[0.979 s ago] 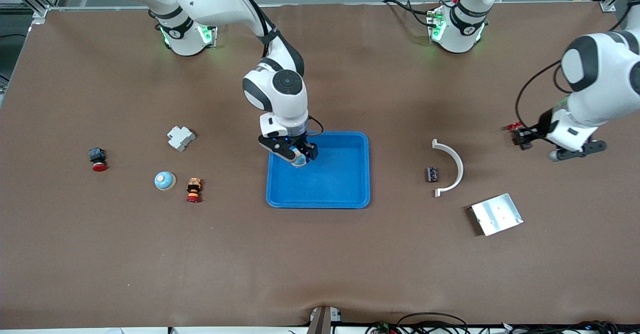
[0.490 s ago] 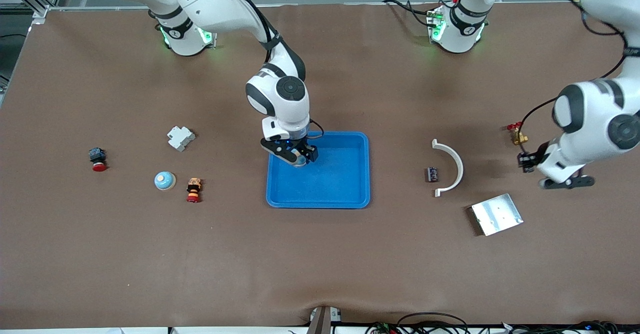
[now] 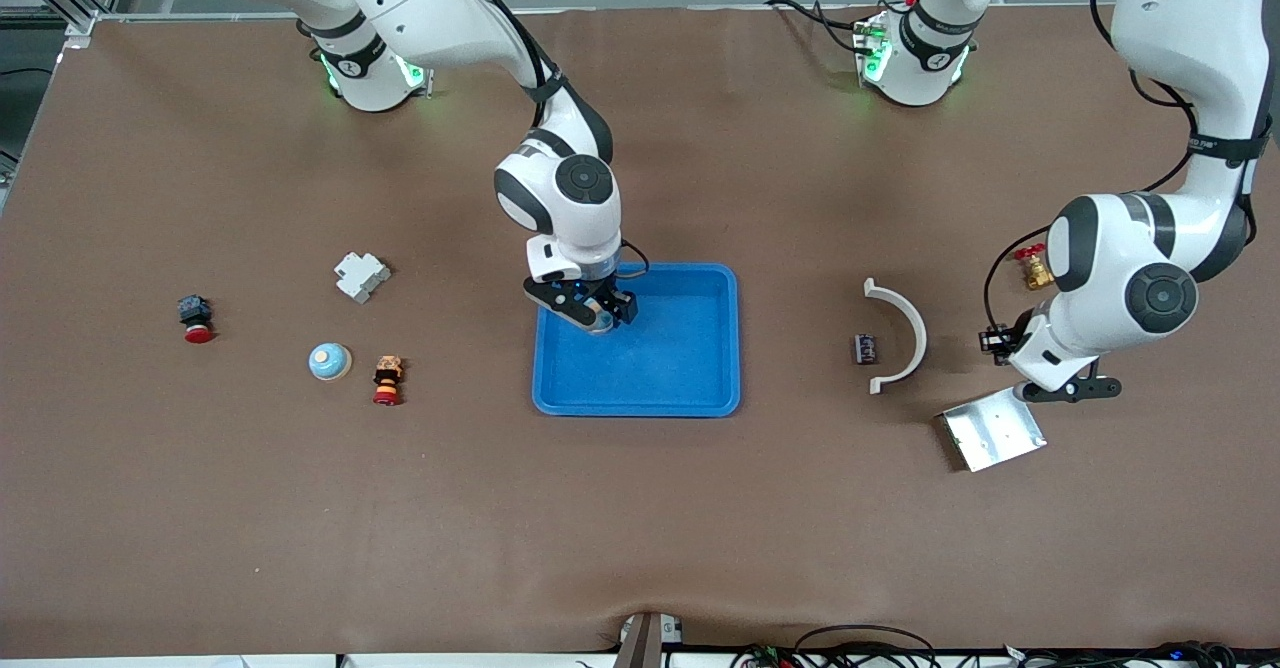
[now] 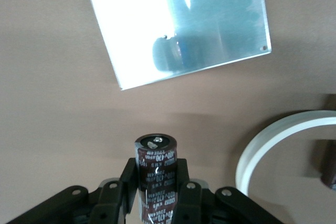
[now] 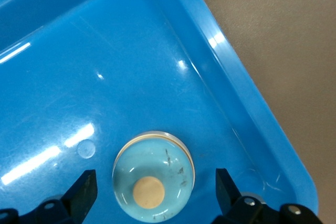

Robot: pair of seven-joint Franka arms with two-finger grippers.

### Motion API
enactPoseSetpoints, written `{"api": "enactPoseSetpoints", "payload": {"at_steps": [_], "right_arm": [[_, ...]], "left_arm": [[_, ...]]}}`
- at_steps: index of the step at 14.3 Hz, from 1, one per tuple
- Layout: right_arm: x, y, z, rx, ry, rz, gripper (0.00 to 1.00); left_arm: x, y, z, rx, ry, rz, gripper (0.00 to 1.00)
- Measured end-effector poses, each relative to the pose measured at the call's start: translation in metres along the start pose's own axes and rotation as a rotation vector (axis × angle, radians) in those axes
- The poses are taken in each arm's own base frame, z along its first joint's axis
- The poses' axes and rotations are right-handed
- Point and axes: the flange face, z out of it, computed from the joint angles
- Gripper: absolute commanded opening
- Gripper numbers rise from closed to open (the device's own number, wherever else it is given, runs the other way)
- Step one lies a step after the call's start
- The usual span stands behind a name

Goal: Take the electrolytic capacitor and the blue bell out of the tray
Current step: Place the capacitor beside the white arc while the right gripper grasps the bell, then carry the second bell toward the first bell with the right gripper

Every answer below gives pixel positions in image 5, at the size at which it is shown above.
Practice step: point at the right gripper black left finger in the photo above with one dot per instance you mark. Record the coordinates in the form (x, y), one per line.
(78, 197)

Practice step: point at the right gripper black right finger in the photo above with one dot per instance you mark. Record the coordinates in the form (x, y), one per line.
(236, 211)

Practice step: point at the blue plastic tray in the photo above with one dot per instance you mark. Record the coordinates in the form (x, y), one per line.
(105, 77)

